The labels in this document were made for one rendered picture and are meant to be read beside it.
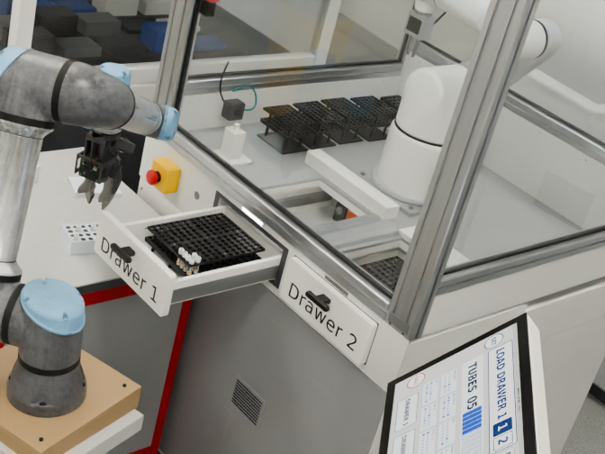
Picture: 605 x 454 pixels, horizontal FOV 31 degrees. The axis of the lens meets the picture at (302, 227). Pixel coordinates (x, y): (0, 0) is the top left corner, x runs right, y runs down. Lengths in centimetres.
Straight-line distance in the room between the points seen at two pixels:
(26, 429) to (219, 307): 86
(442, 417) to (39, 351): 74
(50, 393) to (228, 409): 87
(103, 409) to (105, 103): 59
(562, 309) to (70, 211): 127
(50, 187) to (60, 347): 98
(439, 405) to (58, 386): 70
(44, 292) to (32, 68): 40
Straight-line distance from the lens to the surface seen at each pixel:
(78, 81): 197
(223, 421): 290
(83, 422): 211
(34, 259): 263
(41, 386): 209
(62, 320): 200
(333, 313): 244
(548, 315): 275
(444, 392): 198
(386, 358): 237
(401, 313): 231
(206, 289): 246
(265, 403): 273
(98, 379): 221
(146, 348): 284
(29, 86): 199
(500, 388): 189
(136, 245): 243
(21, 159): 202
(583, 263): 274
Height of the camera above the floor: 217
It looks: 28 degrees down
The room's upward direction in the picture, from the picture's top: 15 degrees clockwise
